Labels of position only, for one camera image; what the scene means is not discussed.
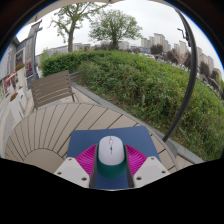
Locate white and teal computer mouse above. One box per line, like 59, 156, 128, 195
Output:
96, 135, 128, 179

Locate blue mouse pad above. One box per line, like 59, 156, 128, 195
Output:
65, 125, 162, 190

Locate round leafy tree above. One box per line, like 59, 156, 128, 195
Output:
88, 9, 143, 51

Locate white planter with green plants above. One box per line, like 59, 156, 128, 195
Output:
14, 62, 28, 90

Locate black curved umbrella pole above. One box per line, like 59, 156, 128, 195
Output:
162, 9, 198, 143

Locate tall grey sign pylon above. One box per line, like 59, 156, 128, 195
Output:
24, 19, 44, 81

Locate thin leaning tree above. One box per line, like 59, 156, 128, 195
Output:
49, 3, 108, 53

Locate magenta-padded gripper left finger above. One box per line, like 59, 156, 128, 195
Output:
53, 143, 100, 189

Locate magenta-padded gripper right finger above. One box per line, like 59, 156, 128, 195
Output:
123, 143, 171, 189

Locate white planter with orange flowers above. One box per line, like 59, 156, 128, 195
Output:
8, 92, 26, 121

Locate grey slatted wooden chair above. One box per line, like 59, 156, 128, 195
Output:
29, 69, 78, 111

